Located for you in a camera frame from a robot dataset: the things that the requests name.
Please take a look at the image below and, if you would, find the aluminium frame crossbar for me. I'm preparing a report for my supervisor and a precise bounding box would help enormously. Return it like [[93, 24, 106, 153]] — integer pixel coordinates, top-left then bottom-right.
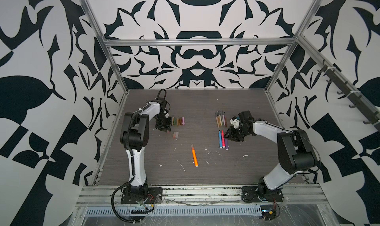
[[104, 38, 295, 47]]

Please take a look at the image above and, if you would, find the gold ochre marker pen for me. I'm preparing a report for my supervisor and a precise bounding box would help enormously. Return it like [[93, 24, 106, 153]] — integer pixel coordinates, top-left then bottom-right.
[[215, 112, 220, 128]]

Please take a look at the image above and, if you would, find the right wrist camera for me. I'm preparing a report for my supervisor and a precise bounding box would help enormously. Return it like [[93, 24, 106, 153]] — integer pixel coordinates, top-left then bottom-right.
[[230, 116, 240, 129]]

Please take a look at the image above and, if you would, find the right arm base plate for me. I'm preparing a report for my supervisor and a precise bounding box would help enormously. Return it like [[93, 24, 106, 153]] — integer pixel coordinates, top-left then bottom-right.
[[241, 185, 284, 203]]

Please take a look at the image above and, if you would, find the olive tan marker pen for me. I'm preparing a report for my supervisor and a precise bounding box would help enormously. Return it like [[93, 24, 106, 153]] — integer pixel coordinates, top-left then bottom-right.
[[218, 111, 224, 127]]

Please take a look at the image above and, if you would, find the white slotted cable duct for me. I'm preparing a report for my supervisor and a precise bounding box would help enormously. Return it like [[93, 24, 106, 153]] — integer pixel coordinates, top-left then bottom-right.
[[86, 205, 262, 217]]

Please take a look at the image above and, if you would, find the purple marker pen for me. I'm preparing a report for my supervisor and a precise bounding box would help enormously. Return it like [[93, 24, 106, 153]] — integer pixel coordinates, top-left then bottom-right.
[[224, 138, 229, 150]]

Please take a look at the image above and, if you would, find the orange marker pen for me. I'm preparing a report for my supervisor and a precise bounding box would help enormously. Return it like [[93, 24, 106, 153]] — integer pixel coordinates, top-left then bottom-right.
[[191, 145, 199, 167]]

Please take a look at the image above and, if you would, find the circuit board with green light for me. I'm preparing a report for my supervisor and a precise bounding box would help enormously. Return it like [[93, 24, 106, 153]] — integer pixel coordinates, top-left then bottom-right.
[[261, 205, 281, 222]]

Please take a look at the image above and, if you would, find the aluminium front rail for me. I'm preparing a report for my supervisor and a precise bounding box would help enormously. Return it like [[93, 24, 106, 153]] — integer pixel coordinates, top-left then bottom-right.
[[74, 183, 329, 207]]

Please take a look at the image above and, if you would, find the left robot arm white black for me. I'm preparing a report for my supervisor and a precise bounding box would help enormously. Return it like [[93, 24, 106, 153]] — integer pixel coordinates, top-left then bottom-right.
[[120, 97, 172, 196]]

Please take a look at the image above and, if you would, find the grey hook rack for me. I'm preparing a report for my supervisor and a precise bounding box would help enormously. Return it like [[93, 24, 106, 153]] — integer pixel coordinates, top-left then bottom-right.
[[317, 60, 380, 132]]

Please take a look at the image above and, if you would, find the pink red marker pen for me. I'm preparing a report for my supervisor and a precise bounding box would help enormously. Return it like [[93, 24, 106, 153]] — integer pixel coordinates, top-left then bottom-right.
[[221, 130, 226, 148]]

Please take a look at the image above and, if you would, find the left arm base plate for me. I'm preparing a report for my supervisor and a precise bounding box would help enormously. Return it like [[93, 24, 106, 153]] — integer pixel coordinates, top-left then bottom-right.
[[121, 186, 163, 204]]

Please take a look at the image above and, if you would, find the blue marker pen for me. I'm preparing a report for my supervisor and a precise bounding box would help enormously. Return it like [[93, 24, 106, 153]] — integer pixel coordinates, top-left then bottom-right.
[[218, 131, 223, 149]]

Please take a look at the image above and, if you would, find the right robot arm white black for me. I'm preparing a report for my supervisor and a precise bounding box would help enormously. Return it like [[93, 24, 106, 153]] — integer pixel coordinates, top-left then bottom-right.
[[224, 111, 318, 200]]

